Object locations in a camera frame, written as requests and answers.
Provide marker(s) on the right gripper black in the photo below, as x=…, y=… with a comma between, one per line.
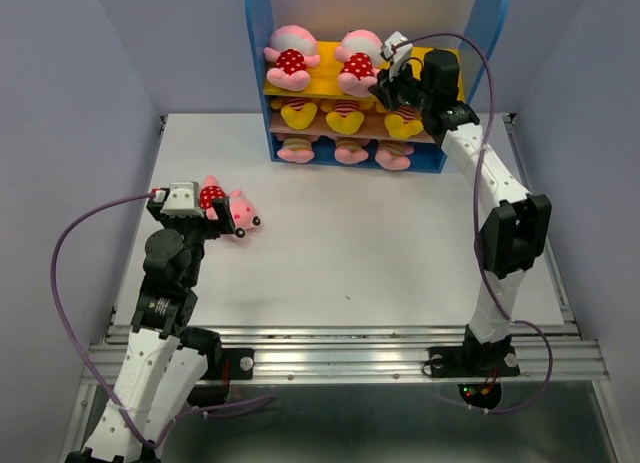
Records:
x=384, y=88

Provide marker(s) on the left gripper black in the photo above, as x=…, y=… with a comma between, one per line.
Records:
x=214, y=228

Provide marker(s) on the yellow bear plush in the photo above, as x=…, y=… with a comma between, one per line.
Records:
x=297, y=112
x=345, y=117
x=401, y=124

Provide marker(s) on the pink pig plush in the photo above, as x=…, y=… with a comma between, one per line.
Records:
x=292, y=51
x=359, y=53

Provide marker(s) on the pink pig plush dotted dress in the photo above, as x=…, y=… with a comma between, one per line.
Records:
x=242, y=210

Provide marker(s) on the pink plush striped body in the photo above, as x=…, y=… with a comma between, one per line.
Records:
x=351, y=151

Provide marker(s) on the pink frog plush striped shirt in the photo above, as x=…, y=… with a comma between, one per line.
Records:
x=296, y=148

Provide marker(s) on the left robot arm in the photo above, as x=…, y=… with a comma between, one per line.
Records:
x=165, y=356

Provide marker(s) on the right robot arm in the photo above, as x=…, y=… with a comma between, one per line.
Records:
x=510, y=223

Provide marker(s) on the blue wooden toy shelf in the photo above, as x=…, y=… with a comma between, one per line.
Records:
x=484, y=27

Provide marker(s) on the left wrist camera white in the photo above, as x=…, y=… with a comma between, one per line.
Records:
x=180, y=199

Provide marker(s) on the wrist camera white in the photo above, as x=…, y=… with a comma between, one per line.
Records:
x=180, y=199
x=396, y=51

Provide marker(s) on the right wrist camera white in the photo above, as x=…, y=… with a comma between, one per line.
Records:
x=396, y=51

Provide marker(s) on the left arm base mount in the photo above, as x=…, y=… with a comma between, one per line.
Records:
x=234, y=364

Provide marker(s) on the aluminium rail frame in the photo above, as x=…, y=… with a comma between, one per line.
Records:
x=353, y=273

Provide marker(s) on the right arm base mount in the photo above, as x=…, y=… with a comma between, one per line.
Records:
x=479, y=375

